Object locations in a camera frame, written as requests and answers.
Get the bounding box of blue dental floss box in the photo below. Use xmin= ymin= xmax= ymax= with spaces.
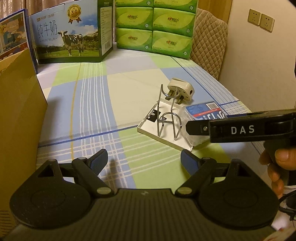
xmin=180 ymin=101 xmax=227 ymax=147

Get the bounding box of white square tray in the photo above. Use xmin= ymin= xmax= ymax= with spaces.
xmin=137 ymin=98 xmax=193 ymax=151

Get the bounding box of person right hand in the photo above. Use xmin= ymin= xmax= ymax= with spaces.
xmin=259 ymin=148 xmax=295 ymax=198

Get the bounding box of white three-pin plug adapter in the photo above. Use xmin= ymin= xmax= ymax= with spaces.
xmin=165 ymin=78 xmax=195 ymax=104

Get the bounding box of checkered tablecloth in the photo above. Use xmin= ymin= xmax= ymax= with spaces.
xmin=36 ymin=48 xmax=266 ymax=190

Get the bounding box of open cardboard box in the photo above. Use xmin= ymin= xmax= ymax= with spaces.
xmin=1 ymin=49 xmax=47 ymax=228

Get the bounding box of quilted beige chair cushion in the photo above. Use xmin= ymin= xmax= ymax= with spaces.
xmin=190 ymin=9 xmax=228 ymax=79

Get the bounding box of green tissue pack bundle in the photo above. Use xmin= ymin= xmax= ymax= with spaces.
xmin=115 ymin=0 xmax=198 ymax=59

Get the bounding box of wooden door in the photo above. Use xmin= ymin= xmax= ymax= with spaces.
xmin=198 ymin=0 xmax=232 ymax=23

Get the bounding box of cow picture milk box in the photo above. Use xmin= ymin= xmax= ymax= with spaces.
xmin=30 ymin=1 xmax=114 ymax=64

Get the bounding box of blue milk carton box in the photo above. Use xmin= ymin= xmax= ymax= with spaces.
xmin=1 ymin=9 xmax=38 ymax=73

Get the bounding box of double wall socket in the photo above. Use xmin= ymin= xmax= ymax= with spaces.
xmin=247 ymin=9 xmax=275 ymax=33

